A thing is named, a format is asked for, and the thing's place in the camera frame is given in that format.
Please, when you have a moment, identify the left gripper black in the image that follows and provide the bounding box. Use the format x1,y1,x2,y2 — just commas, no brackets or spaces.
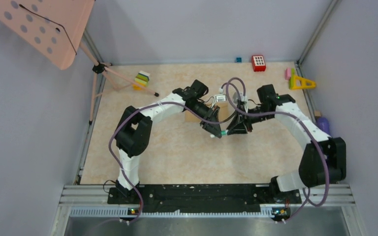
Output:
188,99,222,138

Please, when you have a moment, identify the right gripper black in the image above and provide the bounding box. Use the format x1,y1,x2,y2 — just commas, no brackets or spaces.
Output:
227,104,273,135

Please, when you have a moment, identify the green white glue stick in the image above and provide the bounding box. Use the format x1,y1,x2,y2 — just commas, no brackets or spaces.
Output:
210,130,228,138

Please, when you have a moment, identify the brown kraft envelope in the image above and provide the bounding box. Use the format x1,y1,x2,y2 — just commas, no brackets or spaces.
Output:
184,102,230,123

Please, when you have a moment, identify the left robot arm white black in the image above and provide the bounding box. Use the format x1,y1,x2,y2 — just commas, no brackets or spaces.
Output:
113,80,222,203

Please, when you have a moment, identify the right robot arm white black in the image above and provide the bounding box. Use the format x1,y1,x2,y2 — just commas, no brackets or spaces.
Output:
227,84,347,203

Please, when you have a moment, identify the red toy calculator block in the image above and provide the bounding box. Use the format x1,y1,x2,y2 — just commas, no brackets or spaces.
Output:
251,55,267,72

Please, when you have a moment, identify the pink green toy block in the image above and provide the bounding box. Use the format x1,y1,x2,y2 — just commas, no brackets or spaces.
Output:
284,68,296,81

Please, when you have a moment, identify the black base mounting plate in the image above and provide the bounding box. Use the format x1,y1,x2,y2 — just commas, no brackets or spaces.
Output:
107,184,302,213

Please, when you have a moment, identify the yellow triangle toy block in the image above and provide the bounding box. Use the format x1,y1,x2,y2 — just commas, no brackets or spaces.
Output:
289,75,316,90

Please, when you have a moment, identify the striped coloured block stack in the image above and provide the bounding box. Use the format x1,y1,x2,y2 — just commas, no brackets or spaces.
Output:
134,70,150,87

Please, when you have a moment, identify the pink perforated music stand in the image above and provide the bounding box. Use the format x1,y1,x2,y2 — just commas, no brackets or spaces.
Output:
0,0,160,124

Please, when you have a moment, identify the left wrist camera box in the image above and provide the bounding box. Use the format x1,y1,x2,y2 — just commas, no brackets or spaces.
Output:
212,88,227,106

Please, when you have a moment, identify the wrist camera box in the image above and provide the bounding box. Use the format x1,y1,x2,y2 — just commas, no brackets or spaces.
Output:
212,88,227,106
232,92,248,106

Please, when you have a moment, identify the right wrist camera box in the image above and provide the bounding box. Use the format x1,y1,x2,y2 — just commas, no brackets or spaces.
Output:
232,92,248,106

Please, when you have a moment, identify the aluminium frame rail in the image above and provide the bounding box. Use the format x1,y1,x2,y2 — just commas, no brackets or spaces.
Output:
52,184,366,236

